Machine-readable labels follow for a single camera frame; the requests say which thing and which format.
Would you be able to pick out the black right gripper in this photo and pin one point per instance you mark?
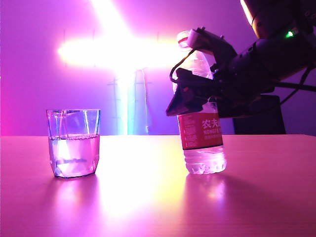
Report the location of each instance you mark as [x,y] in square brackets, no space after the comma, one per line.
[242,91]

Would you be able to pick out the Nongfu Spring water bottle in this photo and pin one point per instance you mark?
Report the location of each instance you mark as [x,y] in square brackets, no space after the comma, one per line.
[202,133]

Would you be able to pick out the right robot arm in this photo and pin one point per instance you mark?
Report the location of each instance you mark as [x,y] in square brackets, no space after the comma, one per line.
[271,54]

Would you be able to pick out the clear faceted glass mug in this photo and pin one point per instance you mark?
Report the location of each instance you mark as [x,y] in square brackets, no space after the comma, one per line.
[74,150]

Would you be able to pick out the vertical glowing light tube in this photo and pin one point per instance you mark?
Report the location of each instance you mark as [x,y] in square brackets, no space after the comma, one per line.
[130,108]

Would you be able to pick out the black office chair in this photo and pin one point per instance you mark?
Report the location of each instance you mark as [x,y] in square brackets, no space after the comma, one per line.
[261,121]

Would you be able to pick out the horizontal glowing light tube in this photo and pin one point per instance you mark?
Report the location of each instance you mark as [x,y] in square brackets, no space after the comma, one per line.
[98,51]

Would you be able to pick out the diagonal glowing light tube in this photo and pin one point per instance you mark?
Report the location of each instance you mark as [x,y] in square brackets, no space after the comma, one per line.
[106,14]

